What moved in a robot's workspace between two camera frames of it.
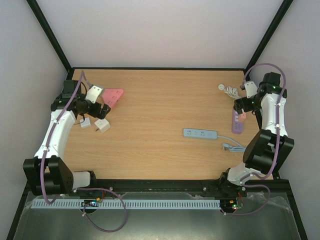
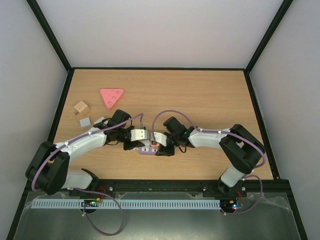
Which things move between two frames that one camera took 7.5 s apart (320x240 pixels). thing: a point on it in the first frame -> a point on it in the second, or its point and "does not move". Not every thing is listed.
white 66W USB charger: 87,123 does not move
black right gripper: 240,107 -> 165,150
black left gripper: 95,113 -> 136,144
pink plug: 243,116 -> 155,146
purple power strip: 237,127 -> 147,150
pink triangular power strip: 111,96 does not move
